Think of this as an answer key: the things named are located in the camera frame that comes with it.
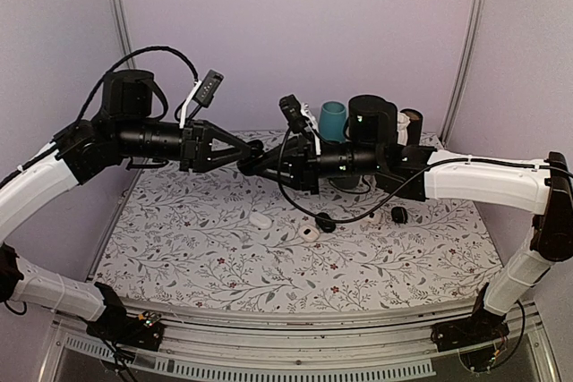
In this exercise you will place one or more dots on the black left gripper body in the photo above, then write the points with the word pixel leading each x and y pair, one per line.
pixel 133 141

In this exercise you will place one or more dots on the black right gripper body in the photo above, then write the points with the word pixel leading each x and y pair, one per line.
pixel 362 163

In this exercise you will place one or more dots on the black earbud charging case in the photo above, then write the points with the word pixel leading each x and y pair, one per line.
pixel 255 162

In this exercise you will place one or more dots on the white earbud charging case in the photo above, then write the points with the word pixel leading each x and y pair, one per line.
pixel 260 221

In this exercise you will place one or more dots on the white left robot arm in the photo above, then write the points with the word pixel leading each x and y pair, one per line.
pixel 72 158

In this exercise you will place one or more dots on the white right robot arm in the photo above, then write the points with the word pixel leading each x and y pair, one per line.
pixel 383 141

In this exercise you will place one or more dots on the cream case with black oval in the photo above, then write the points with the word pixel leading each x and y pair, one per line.
pixel 309 233

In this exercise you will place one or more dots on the small black round case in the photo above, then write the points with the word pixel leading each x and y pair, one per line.
pixel 399 215

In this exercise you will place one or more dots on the dark grey mug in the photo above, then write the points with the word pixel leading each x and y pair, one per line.
pixel 348 183

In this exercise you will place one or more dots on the teal tall vase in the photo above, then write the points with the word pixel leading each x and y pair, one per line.
pixel 332 120

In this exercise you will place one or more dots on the floral patterned table mat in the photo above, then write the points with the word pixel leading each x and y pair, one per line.
pixel 186 240

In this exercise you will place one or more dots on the white ribbed vase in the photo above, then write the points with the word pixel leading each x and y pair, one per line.
pixel 403 122

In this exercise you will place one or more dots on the black cylinder vase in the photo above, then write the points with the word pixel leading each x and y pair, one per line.
pixel 415 127

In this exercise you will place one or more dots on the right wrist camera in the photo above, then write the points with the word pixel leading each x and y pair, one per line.
pixel 301 120

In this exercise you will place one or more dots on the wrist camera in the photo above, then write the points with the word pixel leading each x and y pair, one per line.
pixel 202 94
pixel 301 120

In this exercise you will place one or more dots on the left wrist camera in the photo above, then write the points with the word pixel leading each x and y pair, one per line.
pixel 202 94

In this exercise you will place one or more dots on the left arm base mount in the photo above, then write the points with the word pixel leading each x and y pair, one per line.
pixel 144 331

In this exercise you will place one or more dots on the aluminium frame post left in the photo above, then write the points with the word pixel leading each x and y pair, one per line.
pixel 121 26

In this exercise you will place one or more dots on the aluminium frame post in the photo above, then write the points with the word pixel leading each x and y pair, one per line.
pixel 121 26
pixel 468 48

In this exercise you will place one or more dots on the aluminium front rail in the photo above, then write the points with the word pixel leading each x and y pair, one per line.
pixel 369 345

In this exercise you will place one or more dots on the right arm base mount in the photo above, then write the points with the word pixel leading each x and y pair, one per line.
pixel 479 327

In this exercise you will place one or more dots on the aluminium frame post right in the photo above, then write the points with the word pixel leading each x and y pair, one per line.
pixel 468 48

